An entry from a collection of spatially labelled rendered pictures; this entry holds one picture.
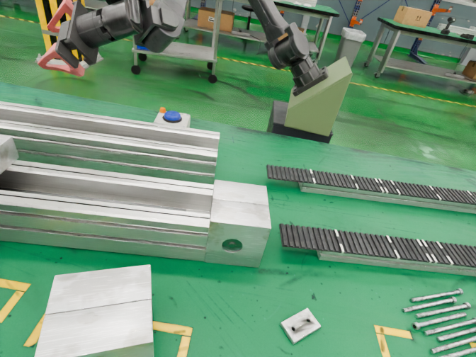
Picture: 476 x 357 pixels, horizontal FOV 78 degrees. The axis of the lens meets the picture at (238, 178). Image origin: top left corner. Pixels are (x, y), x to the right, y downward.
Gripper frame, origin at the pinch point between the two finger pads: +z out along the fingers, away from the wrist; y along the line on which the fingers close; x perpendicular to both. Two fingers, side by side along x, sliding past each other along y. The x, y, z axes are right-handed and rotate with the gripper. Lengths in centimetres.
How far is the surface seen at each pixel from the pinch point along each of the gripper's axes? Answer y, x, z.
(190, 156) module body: 22.0, 15.6, -23.1
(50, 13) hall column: -220, 112, 168
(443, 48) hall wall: -478, 626, -405
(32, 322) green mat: 50, 0, -9
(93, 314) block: 49, -5, -22
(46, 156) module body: 20.0, 7.6, 4.1
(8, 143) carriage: 24.3, -3.4, -1.6
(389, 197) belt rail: 29, 41, -62
